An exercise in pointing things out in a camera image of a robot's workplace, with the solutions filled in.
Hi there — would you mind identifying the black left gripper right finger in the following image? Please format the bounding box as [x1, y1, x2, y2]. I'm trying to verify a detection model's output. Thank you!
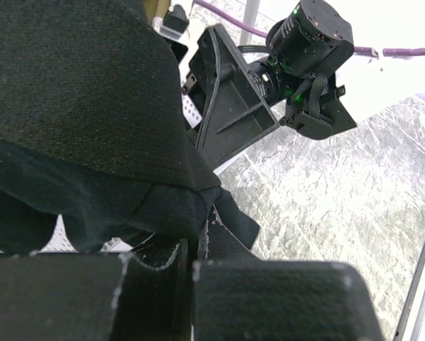
[193, 210, 383, 340]

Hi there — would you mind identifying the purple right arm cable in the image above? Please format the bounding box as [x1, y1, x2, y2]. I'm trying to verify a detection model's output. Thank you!
[193, 0, 425, 60]

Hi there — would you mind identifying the black underwear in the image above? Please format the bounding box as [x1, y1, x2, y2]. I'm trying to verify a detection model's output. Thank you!
[0, 1, 259, 254]

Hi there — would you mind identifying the white perforated plastic basket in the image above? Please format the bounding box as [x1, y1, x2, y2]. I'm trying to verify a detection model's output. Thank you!
[38, 94, 205, 254]

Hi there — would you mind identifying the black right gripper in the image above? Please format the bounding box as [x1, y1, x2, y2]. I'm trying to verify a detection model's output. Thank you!
[187, 24, 301, 169]

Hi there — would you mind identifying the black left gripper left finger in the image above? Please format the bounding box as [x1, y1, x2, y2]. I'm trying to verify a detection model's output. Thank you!
[0, 243, 190, 340]

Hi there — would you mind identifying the white metal drying rack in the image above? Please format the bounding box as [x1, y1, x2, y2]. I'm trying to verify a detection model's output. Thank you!
[240, 0, 260, 45]

